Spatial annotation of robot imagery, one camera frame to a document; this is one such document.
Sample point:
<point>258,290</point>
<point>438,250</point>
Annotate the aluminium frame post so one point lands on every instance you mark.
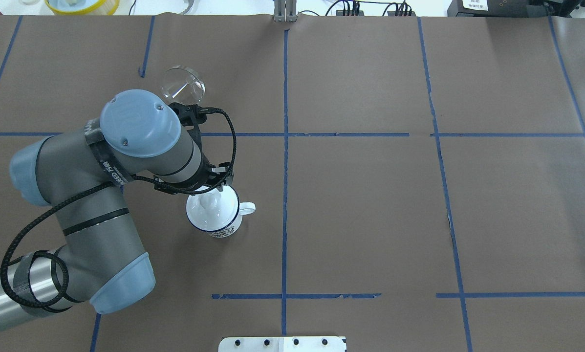
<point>285,11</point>

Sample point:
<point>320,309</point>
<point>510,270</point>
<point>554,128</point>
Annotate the black computer box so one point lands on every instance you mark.
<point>500,8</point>

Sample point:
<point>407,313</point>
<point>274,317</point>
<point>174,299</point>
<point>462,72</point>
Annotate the white enamel cup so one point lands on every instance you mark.
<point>218,213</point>

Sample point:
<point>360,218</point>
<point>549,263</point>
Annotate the yellow tape roll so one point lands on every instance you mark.
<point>83,7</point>

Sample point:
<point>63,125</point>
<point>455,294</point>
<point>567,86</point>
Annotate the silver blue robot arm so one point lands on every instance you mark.
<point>85,247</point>

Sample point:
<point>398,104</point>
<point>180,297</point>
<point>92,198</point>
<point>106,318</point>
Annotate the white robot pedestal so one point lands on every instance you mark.
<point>283,344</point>

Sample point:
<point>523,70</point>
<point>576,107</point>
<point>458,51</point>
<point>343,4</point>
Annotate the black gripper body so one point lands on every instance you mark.
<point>208,174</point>

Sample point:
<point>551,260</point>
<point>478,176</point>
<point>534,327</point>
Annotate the clear plastic funnel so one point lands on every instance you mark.
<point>181,84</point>

